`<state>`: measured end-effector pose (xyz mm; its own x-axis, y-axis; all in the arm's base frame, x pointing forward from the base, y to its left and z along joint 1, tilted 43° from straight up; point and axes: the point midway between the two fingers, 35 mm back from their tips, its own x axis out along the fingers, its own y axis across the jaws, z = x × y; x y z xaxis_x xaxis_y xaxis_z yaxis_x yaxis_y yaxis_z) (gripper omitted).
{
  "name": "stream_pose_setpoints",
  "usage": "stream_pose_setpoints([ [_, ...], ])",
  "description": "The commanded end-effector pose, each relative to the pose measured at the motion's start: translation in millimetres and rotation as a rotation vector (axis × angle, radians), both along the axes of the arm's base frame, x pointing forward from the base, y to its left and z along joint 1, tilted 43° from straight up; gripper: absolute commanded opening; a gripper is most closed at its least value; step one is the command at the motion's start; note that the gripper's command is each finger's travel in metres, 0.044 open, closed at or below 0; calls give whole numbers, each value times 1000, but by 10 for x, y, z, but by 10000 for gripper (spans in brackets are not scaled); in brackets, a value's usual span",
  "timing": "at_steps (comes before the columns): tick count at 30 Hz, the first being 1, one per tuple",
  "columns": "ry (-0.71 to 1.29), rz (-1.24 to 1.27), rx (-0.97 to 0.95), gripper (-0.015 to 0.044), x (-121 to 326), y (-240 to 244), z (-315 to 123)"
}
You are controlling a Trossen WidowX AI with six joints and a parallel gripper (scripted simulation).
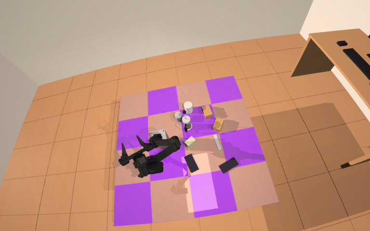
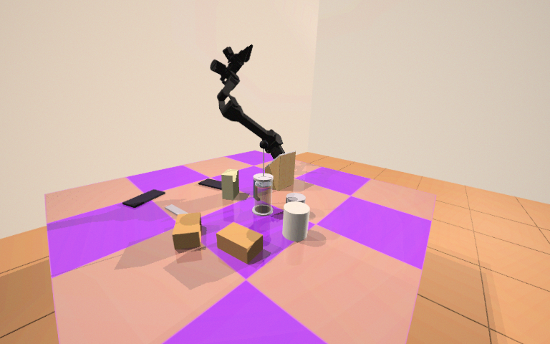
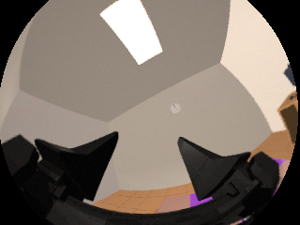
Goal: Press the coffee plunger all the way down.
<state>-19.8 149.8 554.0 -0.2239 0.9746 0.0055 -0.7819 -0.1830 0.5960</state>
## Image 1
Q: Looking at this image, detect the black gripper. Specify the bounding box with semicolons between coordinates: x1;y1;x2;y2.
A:
118;135;154;168

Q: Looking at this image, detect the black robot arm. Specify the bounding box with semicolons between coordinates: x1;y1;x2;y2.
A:
133;134;181;178

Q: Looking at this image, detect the glass coffee press with plunger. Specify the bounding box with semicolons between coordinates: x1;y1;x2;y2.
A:
182;110;192;132

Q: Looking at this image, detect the white cylinder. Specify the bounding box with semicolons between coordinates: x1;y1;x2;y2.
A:
184;102;193;114

